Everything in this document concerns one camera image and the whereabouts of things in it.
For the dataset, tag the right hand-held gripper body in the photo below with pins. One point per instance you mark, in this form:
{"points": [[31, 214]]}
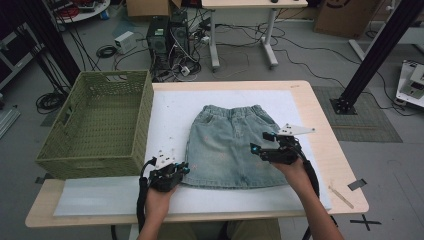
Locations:
{"points": [[286, 155]]}

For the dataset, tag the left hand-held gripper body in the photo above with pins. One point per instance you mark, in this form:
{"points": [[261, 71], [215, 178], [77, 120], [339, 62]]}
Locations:
{"points": [[165, 178]]}

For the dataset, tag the light blue denim skirt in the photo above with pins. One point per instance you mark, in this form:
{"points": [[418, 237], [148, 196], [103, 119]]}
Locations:
{"points": [[226, 150]]}

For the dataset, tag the green woven basket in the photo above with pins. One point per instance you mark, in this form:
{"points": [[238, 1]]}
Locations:
{"points": [[96, 133]]}

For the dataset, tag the person's right hand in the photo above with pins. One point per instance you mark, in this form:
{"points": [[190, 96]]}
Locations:
{"points": [[295, 176]]}

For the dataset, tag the light wooden table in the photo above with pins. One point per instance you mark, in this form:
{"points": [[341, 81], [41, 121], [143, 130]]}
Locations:
{"points": [[340, 173]]}

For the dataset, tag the white foam mat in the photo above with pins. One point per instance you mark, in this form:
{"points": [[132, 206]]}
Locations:
{"points": [[106, 196]]}

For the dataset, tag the thin wooden stick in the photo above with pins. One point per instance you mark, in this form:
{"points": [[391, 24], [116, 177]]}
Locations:
{"points": [[340, 197]]}

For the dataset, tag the person's khaki trousers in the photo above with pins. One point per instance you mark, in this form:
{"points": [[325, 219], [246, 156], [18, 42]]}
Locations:
{"points": [[260, 231]]}

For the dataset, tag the grey floor mat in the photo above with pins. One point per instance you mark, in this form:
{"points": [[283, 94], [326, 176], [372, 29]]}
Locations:
{"points": [[366, 130]]}

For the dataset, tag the white power adapter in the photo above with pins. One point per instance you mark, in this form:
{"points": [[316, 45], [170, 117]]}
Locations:
{"points": [[185, 70]]}

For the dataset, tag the black tape cross mark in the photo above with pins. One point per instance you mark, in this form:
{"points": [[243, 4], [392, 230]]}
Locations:
{"points": [[365, 222]]}

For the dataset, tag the black computer tower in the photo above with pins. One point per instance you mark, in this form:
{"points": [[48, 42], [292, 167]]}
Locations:
{"points": [[180, 35], [158, 43]]}

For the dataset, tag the white power supply box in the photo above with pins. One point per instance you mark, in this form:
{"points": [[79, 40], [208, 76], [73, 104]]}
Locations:
{"points": [[125, 42]]}

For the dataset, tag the white-legged wooden desk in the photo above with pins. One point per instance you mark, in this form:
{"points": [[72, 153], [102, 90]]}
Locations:
{"points": [[253, 3]]}

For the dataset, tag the black metal stand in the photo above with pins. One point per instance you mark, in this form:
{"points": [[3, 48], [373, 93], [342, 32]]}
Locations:
{"points": [[380, 50], [56, 43]]}

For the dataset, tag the cardboard box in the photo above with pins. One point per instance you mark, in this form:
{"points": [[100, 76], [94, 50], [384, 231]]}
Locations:
{"points": [[150, 6], [346, 18]]}

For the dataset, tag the white machine base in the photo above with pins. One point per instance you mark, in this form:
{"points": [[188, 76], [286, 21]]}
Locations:
{"points": [[411, 86]]}

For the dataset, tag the grey metal rails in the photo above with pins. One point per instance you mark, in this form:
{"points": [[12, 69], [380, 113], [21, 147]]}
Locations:
{"points": [[6, 121]]}

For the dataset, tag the white round table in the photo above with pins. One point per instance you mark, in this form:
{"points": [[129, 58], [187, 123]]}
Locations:
{"points": [[90, 14]]}

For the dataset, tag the grey metal rack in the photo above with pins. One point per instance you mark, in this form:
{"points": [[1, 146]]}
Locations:
{"points": [[16, 68]]}

